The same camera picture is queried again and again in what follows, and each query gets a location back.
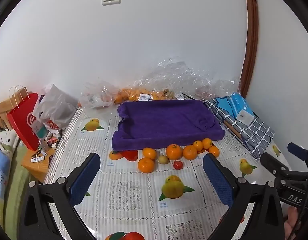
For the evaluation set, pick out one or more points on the crumpled clear plastic wrap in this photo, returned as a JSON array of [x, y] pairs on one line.
[[183, 75]]

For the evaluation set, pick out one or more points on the small yellow fruit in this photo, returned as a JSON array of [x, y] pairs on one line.
[[163, 159]]

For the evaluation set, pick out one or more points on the wooden nightstand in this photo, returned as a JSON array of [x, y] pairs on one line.
[[35, 170]]

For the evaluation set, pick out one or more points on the clear bag of oranges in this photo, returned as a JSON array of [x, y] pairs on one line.
[[131, 93]]

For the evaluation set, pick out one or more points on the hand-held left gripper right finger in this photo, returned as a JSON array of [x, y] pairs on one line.
[[217, 180]]

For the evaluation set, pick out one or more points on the grey checked cloth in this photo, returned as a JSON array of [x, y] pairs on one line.
[[253, 135]]

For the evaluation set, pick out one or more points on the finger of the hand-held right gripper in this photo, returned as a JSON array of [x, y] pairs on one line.
[[298, 150], [272, 163]]

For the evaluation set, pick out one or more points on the wooden headboard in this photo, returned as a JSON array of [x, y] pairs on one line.
[[1, 111]]

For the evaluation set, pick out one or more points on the white patterned pillow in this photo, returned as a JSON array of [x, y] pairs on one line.
[[5, 140]]

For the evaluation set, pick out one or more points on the brown wooden door frame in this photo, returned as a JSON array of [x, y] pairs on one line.
[[251, 42]]

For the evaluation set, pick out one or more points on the small orange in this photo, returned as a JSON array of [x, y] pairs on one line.
[[198, 145]]

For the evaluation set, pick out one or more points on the small red fruit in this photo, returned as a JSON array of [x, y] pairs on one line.
[[178, 164]]

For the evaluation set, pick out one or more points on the green bedsheet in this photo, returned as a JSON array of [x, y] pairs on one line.
[[15, 192]]

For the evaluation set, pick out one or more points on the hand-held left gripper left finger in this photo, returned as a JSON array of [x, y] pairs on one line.
[[85, 177]]

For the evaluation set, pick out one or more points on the blue and white box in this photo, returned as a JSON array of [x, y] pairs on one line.
[[240, 105]]

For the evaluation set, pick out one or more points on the person's right hand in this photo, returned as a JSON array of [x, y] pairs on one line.
[[292, 221]]

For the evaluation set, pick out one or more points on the clear plastic bag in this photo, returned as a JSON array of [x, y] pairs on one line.
[[96, 96]]

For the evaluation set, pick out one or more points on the white plastic bag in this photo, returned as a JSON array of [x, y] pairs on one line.
[[54, 107]]

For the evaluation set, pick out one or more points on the white tube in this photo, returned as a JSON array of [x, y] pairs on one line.
[[38, 159]]

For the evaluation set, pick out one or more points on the red paper bag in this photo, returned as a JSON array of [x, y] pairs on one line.
[[21, 122]]

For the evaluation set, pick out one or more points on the purple towel lined tray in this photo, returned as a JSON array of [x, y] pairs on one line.
[[166, 122]]

